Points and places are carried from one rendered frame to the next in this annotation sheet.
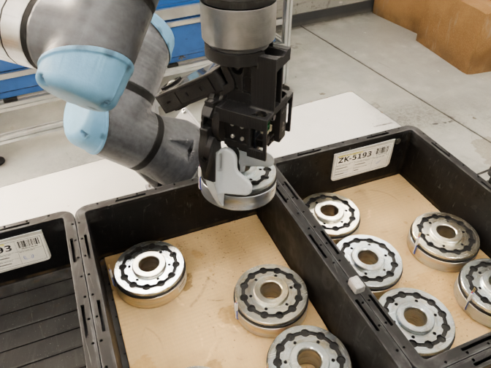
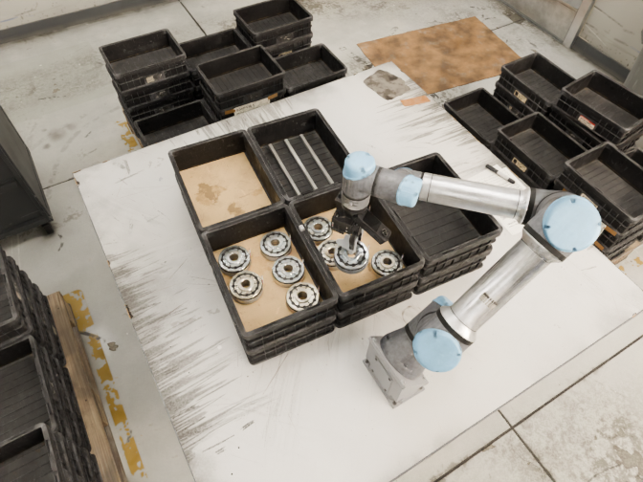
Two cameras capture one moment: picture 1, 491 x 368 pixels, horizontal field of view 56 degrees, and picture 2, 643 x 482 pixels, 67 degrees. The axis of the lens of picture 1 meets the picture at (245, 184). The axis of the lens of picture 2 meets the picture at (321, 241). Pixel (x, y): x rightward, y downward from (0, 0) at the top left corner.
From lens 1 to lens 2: 1.51 m
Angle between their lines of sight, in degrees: 86
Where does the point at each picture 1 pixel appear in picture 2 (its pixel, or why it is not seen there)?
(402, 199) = (254, 322)
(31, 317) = (429, 250)
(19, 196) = (510, 376)
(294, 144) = (311, 455)
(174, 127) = (401, 339)
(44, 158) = not seen: outside the picture
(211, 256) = (361, 280)
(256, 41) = not seen: hidden behind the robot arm
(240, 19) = not seen: hidden behind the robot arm
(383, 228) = (273, 299)
